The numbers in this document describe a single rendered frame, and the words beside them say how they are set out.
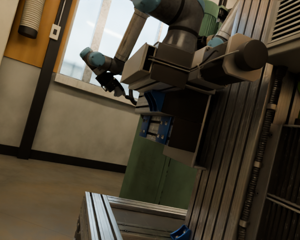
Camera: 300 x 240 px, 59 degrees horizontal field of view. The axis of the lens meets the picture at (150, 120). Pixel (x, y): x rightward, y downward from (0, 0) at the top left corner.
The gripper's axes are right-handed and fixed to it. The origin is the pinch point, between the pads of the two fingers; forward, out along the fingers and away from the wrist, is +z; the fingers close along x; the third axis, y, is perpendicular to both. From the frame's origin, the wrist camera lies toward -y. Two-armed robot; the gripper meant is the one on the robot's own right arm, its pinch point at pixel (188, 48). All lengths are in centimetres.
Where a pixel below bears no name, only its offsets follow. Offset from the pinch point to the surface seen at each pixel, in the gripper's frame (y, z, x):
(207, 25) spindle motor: -13.2, 4.6, -22.4
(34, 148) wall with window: 36, 142, 102
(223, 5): -26, 9, -43
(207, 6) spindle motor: -9.8, 5.8, -33.9
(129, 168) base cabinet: -2, 28, 84
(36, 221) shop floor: 58, -2, 110
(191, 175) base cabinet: -21, -11, 74
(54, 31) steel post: 52, 133, -8
